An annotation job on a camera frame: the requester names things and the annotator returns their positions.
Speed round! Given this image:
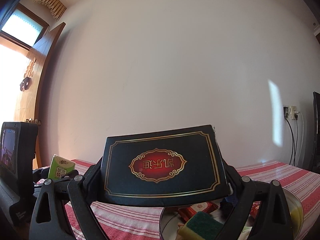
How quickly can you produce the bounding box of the white power cable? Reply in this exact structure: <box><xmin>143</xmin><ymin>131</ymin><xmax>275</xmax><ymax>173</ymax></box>
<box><xmin>295</xmin><ymin>110</ymin><xmax>305</xmax><ymax>167</ymax></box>

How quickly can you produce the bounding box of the green tissue pack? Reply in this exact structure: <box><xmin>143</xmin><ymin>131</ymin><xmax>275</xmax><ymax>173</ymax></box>
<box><xmin>47</xmin><ymin>154</ymin><xmax>75</xmax><ymax>180</ymax></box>

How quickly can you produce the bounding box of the red white striped tablecloth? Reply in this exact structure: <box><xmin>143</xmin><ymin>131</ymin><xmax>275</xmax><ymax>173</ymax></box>
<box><xmin>32</xmin><ymin>158</ymin><xmax>320</xmax><ymax>240</ymax></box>

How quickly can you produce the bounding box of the green yellow sponge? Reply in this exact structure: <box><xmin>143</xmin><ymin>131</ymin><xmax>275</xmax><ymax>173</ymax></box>
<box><xmin>177</xmin><ymin>212</ymin><xmax>223</xmax><ymax>239</ymax></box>

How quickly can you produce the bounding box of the wooden door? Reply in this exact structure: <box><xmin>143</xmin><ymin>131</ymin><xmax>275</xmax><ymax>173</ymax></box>
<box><xmin>13</xmin><ymin>22</ymin><xmax>67</xmax><ymax>168</ymax></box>

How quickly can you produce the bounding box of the door hanging ornament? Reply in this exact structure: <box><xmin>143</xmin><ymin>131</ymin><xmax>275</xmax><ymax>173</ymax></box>
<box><xmin>20</xmin><ymin>57</ymin><xmax>36</xmax><ymax>92</ymax></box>

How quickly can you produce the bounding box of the red snack packet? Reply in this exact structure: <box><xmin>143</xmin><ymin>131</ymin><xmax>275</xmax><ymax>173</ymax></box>
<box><xmin>177</xmin><ymin>202</ymin><xmax>219</xmax><ymax>222</ymax></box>

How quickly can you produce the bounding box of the small red patterned packet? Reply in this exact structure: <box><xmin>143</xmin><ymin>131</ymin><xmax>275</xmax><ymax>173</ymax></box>
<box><xmin>249</xmin><ymin>201</ymin><xmax>260</xmax><ymax>219</ymax></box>

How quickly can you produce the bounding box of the brass door knob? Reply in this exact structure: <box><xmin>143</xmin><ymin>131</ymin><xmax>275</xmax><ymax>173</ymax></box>
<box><xmin>25</xmin><ymin>118</ymin><xmax>42</xmax><ymax>126</ymax></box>

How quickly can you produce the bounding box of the black gold gift box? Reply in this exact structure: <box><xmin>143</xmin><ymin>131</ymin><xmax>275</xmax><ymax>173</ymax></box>
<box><xmin>100</xmin><ymin>125</ymin><xmax>231</xmax><ymax>207</ymax></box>

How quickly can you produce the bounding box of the blue cloth ball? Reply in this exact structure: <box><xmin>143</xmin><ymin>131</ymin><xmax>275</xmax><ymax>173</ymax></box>
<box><xmin>225</xmin><ymin>195</ymin><xmax>238</xmax><ymax>206</ymax></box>

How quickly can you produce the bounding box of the white wall power socket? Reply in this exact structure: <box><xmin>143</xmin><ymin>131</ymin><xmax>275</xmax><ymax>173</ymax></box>
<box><xmin>283</xmin><ymin>106</ymin><xmax>299</xmax><ymax>120</ymax></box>

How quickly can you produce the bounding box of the black monitor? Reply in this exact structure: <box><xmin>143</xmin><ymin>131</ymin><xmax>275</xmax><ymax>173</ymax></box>
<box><xmin>309</xmin><ymin>92</ymin><xmax>320</xmax><ymax>173</ymax></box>

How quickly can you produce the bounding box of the blue round metal tin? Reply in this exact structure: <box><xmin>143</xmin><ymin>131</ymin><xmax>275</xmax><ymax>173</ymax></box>
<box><xmin>159</xmin><ymin>189</ymin><xmax>304</xmax><ymax>239</ymax></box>

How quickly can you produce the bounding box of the black power cable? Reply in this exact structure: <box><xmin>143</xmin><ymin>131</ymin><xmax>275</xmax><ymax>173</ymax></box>
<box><xmin>285</xmin><ymin>112</ymin><xmax>300</xmax><ymax>166</ymax></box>

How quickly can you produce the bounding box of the plain yellow sponge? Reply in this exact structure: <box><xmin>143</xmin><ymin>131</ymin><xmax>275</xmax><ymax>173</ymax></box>
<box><xmin>290</xmin><ymin>206</ymin><xmax>303</xmax><ymax>236</ymax></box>

